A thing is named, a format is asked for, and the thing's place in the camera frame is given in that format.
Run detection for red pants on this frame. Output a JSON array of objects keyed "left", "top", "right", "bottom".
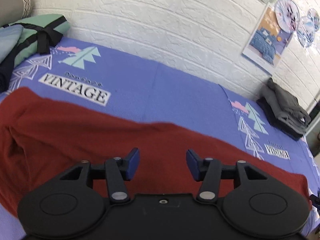
[{"left": 1, "top": 88, "right": 309, "bottom": 216}]

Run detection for blue printed bed sheet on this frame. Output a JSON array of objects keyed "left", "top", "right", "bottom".
[{"left": 0, "top": 36, "right": 320, "bottom": 235}]

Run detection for dark navy folded garment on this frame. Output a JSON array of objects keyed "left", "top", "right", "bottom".
[{"left": 257, "top": 98, "right": 303, "bottom": 141}]

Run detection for grey folded pants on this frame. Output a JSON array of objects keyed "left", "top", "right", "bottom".
[{"left": 260, "top": 78, "right": 311, "bottom": 138}]

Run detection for black folded garment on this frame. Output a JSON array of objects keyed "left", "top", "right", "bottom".
[{"left": 0, "top": 49, "right": 17, "bottom": 93}]

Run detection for light blue folded cloth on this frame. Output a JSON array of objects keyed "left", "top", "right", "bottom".
[{"left": 0, "top": 24, "right": 23, "bottom": 63}]

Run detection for white floral paper fan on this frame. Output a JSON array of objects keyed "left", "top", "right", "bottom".
[{"left": 274, "top": 0, "right": 299, "bottom": 34}]

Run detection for small blue paper fan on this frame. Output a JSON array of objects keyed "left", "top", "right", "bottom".
[{"left": 297, "top": 8, "right": 319, "bottom": 48}]

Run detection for grey bolster pillow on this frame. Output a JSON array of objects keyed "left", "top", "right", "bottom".
[{"left": 0, "top": 0, "right": 33, "bottom": 27}]

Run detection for bedding poster on wall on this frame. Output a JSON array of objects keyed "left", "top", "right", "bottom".
[{"left": 242, "top": 6, "right": 293, "bottom": 75}]

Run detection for green folded blanket black strap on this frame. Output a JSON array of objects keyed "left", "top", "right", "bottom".
[{"left": 2, "top": 13, "right": 71, "bottom": 68}]

